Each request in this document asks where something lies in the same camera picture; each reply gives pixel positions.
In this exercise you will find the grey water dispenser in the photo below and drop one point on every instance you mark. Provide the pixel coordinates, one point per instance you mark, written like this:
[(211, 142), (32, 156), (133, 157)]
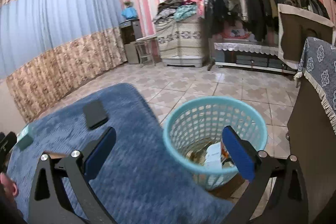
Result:
[(130, 32)]

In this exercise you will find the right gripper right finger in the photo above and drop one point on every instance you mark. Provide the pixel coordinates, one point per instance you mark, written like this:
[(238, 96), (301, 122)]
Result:
[(288, 201)]

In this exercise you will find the blue covered water bottle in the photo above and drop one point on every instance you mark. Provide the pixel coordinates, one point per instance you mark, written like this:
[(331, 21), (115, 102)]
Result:
[(129, 13)]

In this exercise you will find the teal tissue box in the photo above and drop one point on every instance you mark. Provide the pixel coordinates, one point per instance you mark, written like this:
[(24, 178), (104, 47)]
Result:
[(24, 138)]

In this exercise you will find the brown flat tray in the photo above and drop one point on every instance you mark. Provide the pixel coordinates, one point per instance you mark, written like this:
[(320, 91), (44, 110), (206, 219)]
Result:
[(54, 155)]

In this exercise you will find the light blue carton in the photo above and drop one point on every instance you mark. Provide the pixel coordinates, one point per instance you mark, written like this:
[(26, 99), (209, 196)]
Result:
[(213, 157)]

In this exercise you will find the blue floral curtain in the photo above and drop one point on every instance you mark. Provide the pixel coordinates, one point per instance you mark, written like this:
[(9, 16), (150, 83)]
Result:
[(51, 47)]

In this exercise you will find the blue fluffy table cover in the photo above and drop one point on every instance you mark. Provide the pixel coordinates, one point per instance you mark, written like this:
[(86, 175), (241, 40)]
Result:
[(139, 182)]

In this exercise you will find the small metal stool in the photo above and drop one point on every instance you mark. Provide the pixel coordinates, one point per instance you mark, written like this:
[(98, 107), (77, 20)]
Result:
[(144, 48)]

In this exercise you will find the low tv bench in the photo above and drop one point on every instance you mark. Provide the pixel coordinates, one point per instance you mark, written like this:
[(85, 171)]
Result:
[(244, 54)]

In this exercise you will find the light blue plastic basket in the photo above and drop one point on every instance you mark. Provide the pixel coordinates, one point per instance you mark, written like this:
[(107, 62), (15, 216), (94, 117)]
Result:
[(198, 124)]

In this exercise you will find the clothes rack with garments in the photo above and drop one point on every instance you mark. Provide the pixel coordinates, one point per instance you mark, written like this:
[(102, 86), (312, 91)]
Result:
[(252, 20)]

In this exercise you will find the covered chest with clothes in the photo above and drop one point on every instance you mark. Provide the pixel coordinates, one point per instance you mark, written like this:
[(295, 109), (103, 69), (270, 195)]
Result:
[(179, 34)]

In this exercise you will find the blue floral draped furniture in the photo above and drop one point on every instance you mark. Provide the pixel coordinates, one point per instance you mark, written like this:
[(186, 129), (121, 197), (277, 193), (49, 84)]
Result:
[(317, 65)]

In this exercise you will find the black rectangular case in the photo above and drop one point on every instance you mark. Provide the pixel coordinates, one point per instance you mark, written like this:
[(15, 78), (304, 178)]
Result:
[(95, 114)]

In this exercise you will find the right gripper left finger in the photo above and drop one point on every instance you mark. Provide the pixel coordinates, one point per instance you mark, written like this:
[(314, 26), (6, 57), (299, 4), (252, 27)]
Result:
[(49, 202)]

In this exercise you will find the person's left hand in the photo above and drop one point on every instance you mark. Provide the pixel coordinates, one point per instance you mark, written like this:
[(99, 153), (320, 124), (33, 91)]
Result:
[(10, 187)]

